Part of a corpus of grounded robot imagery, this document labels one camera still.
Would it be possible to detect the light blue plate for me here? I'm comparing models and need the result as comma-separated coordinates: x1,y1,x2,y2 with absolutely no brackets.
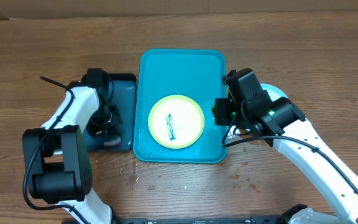
260,83,288,101

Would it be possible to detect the yellow plate with blue stain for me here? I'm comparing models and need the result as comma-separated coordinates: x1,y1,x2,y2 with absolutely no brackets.
147,95,205,149

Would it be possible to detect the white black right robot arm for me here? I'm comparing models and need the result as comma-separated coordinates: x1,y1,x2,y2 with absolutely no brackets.
213,68,358,223

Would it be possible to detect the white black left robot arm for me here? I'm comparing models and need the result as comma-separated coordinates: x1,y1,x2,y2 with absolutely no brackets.
22,68,122,223

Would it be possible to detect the black sponge tray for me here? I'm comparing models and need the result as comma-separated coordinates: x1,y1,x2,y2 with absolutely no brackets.
83,73,137,152

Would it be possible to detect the teal plastic tray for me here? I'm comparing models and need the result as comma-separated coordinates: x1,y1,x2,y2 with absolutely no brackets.
133,49,227,164

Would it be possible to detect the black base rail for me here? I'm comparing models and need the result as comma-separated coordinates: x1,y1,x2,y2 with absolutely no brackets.
61,203,338,224

